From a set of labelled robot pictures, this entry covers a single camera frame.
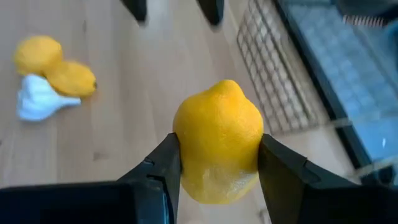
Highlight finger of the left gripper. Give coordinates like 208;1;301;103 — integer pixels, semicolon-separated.
196;0;225;27
120;0;147;24

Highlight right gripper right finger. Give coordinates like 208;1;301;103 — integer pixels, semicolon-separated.
257;133;398;224

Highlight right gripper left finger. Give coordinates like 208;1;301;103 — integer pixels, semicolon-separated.
0;133;183;224

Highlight yellow lemon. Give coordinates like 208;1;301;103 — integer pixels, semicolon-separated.
12;35;64;77
172;79;264;205

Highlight lemon with dark stem tip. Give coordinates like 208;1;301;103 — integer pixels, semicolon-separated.
43;60;98;98

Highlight white garlic bulb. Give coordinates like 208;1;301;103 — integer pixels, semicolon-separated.
16;73;82;121

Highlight person's shoe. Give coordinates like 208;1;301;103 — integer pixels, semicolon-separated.
335;0;398;28

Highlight bronze wire basket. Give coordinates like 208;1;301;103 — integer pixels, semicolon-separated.
236;0;323;135

